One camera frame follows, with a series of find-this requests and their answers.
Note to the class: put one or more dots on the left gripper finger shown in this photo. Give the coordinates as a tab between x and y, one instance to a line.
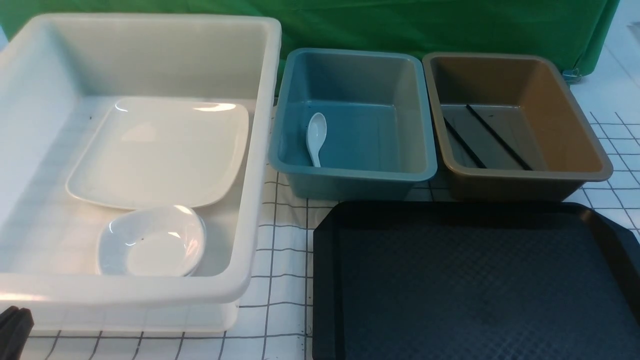
15	328

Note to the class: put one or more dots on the tan plastic bin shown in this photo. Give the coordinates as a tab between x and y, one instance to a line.
526	100

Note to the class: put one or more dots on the black chopstick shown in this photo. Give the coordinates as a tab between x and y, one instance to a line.
501	142
464	145

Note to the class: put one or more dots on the white bowl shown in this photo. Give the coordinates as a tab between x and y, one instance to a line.
165	241

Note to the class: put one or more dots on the blue plastic bin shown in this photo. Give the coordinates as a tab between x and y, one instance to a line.
380	139

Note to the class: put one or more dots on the white ceramic soup spoon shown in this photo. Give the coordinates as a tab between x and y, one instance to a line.
316	134

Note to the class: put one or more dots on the large white square plate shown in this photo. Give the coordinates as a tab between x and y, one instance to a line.
158	151

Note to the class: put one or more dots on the large white plastic tub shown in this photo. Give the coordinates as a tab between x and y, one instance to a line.
49	238

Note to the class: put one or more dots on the black serving tray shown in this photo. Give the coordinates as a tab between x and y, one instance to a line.
473	281

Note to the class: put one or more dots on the green backdrop cloth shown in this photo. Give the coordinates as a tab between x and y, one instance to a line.
238	48

